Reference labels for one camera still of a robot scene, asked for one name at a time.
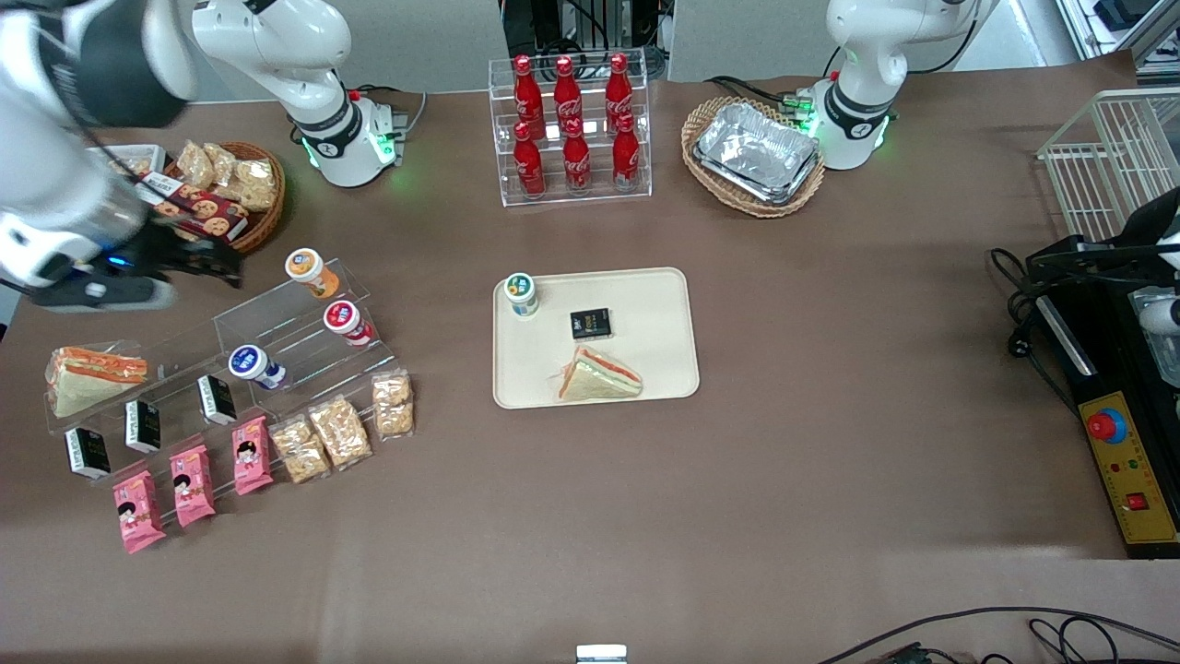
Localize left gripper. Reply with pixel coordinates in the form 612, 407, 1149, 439
1118, 187, 1180, 270

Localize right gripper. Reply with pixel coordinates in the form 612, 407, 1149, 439
26, 226, 244, 314

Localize green lid gum bottle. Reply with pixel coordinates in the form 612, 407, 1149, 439
503, 272, 540, 319

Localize orange lid gum bottle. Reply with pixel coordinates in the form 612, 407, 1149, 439
284, 247, 341, 301

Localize blue lid gum bottle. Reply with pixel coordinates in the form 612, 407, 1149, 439
228, 344, 288, 391

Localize white rectangular snack tray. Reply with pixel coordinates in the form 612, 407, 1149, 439
89, 143, 168, 185

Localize red lid gum bottle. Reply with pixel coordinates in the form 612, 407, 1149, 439
323, 300, 375, 348

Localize beige plastic tray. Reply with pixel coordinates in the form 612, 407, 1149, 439
492, 267, 701, 409

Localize dark red cookie box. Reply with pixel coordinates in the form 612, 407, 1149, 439
138, 172, 251, 244

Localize round wicker basket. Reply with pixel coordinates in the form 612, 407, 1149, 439
164, 140, 288, 257

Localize clear acrylic stepped stand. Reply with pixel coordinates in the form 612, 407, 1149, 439
43, 343, 277, 480
213, 260, 400, 412

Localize black carton white side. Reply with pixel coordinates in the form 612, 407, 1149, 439
64, 427, 112, 481
197, 374, 239, 427
124, 399, 163, 455

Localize wrapped triangle sandwich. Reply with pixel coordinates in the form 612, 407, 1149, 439
556, 345, 643, 402
45, 346, 149, 421

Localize black sealing machine yellow panel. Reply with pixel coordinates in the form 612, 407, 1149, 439
1026, 235, 1180, 561

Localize pink snack packet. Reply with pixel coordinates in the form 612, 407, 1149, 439
112, 470, 169, 555
231, 416, 275, 497
170, 445, 218, 528

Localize red cola bottle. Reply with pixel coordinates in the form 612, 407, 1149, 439
513, 53, 546, 139
553, 55, 584, 136
561, 118, 593, 193
513, 122, 547, 197
611, 113, 642, 189
604, 52, 635, 130

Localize clear acrylic bottle rack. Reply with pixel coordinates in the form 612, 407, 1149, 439
488, 48, 654, 208

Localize stacked foil containers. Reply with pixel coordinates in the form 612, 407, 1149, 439
693, 101, 822, 206

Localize white wire basket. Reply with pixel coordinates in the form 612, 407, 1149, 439
1037, 88, 1180, 243

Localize black power cable with plug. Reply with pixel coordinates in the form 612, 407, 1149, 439
989, 247, 1085, 394

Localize metal shelf frame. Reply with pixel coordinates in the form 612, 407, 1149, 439
1056, 0, 1180, 67

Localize black floor cable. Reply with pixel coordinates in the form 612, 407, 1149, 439
1027, 615, 1180, 664
815, 605, 1180, 664

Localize black cable bundle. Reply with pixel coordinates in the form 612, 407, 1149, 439
705, 75, 814, 117

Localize black equipment with cables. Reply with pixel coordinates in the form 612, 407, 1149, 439
501, 0, 667, 80

